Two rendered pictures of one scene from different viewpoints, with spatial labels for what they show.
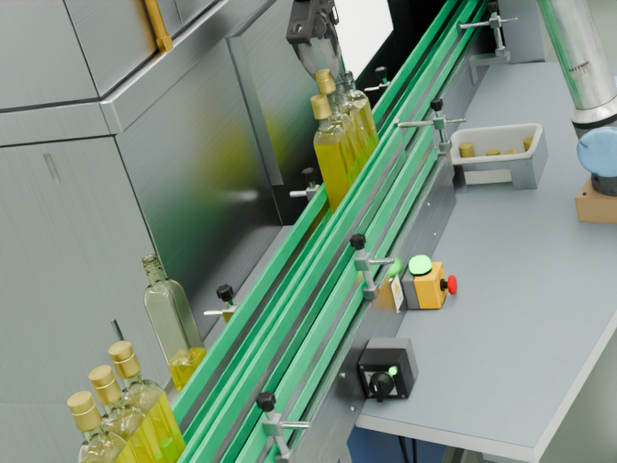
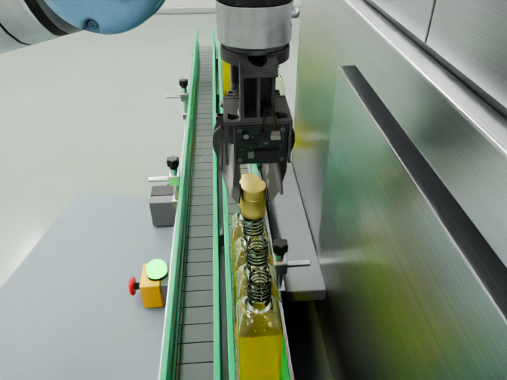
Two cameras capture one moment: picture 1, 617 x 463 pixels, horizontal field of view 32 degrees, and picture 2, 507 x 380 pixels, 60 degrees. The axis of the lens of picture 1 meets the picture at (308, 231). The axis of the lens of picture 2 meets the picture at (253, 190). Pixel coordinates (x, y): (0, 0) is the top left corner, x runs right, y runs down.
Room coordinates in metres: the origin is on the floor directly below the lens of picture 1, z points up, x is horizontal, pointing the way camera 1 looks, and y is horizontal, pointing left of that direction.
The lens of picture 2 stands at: (2.54, -0.37, 1.53)
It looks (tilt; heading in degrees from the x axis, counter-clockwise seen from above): 36 degrees down; 148
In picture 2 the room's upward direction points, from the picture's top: straight up
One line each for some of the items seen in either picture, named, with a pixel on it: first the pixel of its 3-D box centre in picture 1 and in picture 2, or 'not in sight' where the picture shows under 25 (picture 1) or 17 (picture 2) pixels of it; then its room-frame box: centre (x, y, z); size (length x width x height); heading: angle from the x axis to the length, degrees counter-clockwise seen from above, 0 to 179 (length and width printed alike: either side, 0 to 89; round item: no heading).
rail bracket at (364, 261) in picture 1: (376, 266); (165, 183); (1.73, -0.10, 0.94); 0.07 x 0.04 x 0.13; 62
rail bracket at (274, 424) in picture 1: (289, 431); (177, 99); (1.32, 0.11, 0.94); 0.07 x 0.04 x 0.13; 62
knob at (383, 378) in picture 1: (379, 388); not in sight; (1.57, -0.04, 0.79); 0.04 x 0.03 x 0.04; 62
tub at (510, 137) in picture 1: (494, 157); not in sight; (2.34, -0.48, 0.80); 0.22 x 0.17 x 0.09; 62
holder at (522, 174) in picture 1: (483, 162); not in sight; (2.35, -0.45, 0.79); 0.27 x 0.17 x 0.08; 62
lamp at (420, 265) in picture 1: (420, 264); (156, 268); (1.87, -0.20, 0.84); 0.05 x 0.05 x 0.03
